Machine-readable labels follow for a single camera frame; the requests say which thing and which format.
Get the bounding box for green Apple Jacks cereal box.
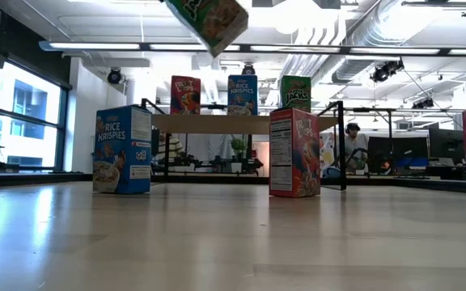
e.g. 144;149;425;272
279;75;312;113
163;0;250;58

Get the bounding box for large window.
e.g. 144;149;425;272
0;60;70;173

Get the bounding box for person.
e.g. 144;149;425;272
344;122;370;173
155;133;185;162

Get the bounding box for blue Rice Krispies cereal box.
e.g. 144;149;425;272
227;74;259;116
92;104;153;195

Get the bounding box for long ceiling light bar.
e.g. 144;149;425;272
38;40;466;57

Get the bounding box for green potted plant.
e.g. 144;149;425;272
231;136;248;161

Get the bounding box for black computer monitor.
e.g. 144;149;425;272
429;127;465;165
366;136;429;171

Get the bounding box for black aluminium table frame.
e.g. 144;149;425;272
0;171;466;193

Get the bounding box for black track spotlights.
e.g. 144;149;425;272
370;59;405;83
413;96;435;110

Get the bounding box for wooden shelf black metal legs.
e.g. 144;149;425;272
139;98;347;192

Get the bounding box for silver ventilation duct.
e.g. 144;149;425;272
309;0;420;84

